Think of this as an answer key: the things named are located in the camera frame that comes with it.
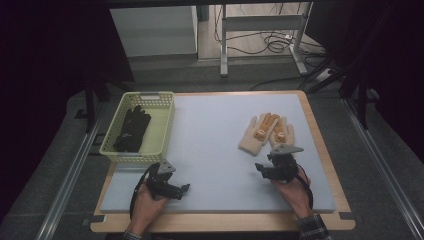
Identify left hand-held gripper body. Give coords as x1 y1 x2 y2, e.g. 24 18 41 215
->
145 158 184 201

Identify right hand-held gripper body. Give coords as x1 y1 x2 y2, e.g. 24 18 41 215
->
264 143 305 184

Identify pale green plastic basket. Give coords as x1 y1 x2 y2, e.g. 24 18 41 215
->
99 91 176 164

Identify black glove with straps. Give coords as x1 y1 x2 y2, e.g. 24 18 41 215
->
112 133 134 154

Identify black glove with small logo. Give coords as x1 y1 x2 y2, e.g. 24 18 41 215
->
114 104 152 153

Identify person's left hand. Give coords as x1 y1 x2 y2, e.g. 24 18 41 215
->
126 181 169 236

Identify person's right hand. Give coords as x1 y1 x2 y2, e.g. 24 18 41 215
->
271 165 315 221

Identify beige knit glove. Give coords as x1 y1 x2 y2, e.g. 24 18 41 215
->
268 116 296 151
238 112 281 157

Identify grey foam mat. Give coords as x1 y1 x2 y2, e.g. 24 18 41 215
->
99 93 337 214

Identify person's left plaid sleeve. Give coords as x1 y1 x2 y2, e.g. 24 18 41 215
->
120 229 144 240

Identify person's plaid sleeve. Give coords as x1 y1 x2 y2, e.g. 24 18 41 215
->
296 213 332 240
120 229 144 240

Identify person's right plaid sleeve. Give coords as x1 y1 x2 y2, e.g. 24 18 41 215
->
296 213 332 240

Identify black stand leg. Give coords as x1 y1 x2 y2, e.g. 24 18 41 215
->
83 79 112 134
339 74 371 131

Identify white cabinet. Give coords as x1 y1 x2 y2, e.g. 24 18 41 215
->
109 5 199 58

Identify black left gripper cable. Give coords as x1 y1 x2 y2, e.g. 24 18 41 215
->
129 163 158 221

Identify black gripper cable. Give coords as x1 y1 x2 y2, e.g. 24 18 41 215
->
294 163 315 211
129 163 158 221

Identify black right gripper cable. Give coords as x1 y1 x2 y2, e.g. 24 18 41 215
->
294 163 315 211

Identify aluminium rail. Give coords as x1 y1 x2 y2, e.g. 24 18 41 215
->
341 98 424 239
34 116 103 240

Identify black floor cables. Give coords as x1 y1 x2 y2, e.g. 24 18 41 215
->
213 4 329 92

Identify white metal desk frame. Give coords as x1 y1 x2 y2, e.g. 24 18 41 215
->
219 1 314 78

